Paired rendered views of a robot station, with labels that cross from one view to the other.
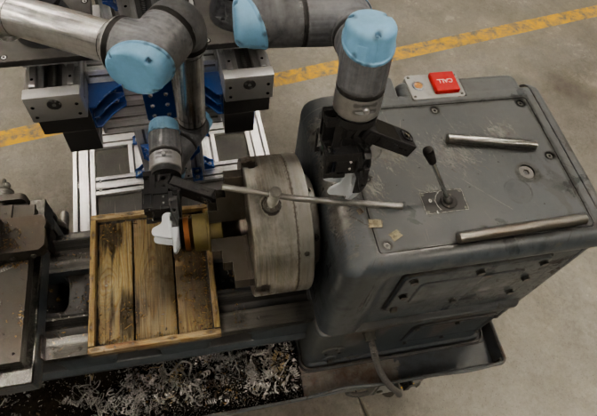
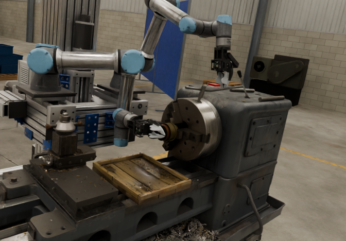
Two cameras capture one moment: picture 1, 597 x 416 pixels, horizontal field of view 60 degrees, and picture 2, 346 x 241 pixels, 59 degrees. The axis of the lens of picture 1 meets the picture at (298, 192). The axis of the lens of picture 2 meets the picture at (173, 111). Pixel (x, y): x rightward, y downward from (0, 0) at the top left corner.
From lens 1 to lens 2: 1.27 m
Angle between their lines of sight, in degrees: 49
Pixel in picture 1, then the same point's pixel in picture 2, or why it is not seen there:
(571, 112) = not seen: hidden behind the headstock
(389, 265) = (249, 105)
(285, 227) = (207, 107)
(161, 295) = (151, 179)
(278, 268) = (211, 123)
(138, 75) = (136, 62)
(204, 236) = (173, 127)
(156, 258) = (137, 170)
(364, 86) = (228, 31)
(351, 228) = (229, 101)
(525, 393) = not seen: outside the picture
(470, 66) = not seen: hidden behind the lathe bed
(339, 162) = (224, 64)
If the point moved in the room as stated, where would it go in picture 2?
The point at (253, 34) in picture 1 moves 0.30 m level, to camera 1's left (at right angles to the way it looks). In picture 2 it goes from (192, 23) to (132, 13)
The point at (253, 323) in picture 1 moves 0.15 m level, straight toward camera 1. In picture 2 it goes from (197, 181) to (218, 196)
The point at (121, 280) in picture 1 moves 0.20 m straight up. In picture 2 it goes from (127, 178) to (133, 136)
